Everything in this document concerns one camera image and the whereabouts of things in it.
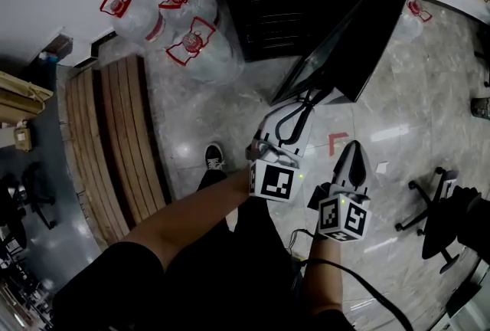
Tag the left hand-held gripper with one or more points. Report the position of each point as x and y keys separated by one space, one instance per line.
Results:
x=273 y=184

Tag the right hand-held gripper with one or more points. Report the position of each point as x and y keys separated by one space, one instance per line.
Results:
x=344 y=214

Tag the black glass-door fridge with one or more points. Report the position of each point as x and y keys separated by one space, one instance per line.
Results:
x=344 y=53

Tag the person's right forearm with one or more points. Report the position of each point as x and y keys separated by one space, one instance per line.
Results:
x=323 y=276

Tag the person's left forearm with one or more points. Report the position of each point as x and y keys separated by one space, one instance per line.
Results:
x=191 y=218

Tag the black mini fridge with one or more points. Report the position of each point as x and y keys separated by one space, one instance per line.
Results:
x=268 y=27

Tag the white paper scrap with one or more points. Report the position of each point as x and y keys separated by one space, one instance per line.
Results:
x=382 y=167

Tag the red tape corner mark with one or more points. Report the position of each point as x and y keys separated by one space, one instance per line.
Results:
x=334 y=139

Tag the person's left black shoe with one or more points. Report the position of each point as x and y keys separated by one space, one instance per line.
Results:
x=214 y=157

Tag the black office chair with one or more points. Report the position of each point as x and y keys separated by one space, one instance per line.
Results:
x=440 y=241
x=36 y=201

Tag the mesh waste bin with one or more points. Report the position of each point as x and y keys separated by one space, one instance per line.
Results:
x=480 y=107

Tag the wooden slat bench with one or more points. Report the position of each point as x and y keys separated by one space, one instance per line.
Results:
x=130 y=138

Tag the person's black clothing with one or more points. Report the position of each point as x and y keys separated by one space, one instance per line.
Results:
x=229 y=283

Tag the wooden plank board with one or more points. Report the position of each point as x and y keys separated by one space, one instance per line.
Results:
x=92 y=153

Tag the brown box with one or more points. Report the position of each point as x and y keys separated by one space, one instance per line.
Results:
x=57 y=46

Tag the small cardboard box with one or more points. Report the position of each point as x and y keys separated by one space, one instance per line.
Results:
x=23 y=138

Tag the stack of pale wooden frames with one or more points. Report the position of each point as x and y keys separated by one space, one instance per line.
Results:
x=19 y=96

